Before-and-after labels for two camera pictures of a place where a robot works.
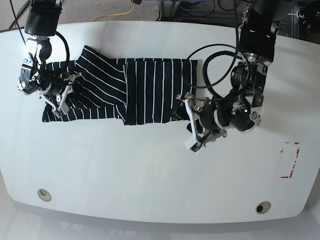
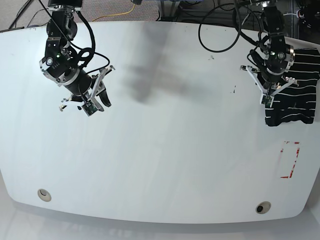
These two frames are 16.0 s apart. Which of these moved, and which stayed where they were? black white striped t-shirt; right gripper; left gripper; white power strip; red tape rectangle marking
Moved: left gripper; right gripper; black white striped t-shirt
Stayed: red tape rectangle marking; white power strip
